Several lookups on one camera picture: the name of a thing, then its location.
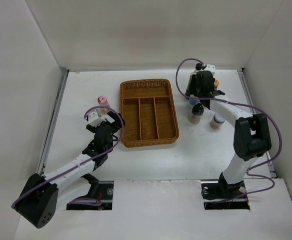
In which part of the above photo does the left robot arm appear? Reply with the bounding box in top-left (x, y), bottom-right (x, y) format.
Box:
top-left (11, 108), bottom-right (125, 229)

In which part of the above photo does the small red label spice jar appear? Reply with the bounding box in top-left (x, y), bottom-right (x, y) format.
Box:
top-left (210, 113), bottom-right (226, 130)

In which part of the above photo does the left metal table rail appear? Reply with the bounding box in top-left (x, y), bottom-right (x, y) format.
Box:
top-left (36, 67), bottom-right (69, 174)

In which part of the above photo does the brown wicker divided basket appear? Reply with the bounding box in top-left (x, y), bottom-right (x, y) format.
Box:
top-left (119, 78), bottom-right (179, 148)

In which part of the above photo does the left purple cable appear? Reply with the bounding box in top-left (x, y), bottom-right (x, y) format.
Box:
top-left (10, 105), bottom-right (126, 208)

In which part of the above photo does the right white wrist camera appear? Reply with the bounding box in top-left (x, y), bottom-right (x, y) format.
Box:
top-left (202, 64), bottom-right (216, 76)

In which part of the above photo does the right metal table rail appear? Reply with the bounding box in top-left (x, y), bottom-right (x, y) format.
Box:
top-left (237, 67), bottom-right (278, 178)

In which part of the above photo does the metal table rail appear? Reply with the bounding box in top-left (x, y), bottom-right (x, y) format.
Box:
top-left (36, 67), bottom-right (69, 174)
top-left (237, 67), bottom-right (278, 178)

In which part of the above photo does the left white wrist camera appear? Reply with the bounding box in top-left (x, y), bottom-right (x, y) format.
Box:
top-left (85, 112), bottom-right (107, 127)

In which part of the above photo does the blue label silver cap jar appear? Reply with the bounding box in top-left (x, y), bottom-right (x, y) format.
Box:
top-left (188, 96), bottom-right (200, 107)

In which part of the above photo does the purple cable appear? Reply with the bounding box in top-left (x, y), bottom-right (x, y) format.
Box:
top-left (175, 58), bottom-right (283, 205)
top-left (10, 105), bottom-right (126, 208)

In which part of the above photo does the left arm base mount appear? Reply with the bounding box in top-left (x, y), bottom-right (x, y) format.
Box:
top-left (66, 173), bottom-right (114, 211)

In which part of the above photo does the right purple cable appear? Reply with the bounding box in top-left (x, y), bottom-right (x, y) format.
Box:
top-left (175, 58), bottom-right (283, 205)

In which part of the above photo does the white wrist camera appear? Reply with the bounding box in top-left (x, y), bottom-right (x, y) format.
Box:
top-left (202, 64), bottom-right (216, 76)
top-left (85, 112), bottom-right (107, 127)

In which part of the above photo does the pink lid spice jar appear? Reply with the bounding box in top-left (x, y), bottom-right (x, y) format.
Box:
top-left (97, 95), bottom-right (110, 115)

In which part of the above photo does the yellow cap chili sauce bottle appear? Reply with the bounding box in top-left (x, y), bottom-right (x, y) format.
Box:
top-left (214, 79), bottom-right (220, 90)

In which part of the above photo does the tall dark sauce bottle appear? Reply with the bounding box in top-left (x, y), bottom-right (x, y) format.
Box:
top-left (190, 63), bottom-right (205, 78)

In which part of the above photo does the black cap brown spice bottle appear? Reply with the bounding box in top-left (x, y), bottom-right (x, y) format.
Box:
top-left (188, 103), bottom-right (204, 124)

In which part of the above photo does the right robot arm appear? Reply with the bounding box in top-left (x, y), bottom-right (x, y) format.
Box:
top-left (185, 70), bottom-right (272, 200)

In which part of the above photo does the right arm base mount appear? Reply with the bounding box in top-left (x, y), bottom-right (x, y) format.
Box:
top-left (201, 180), bottom-right (250, 210)

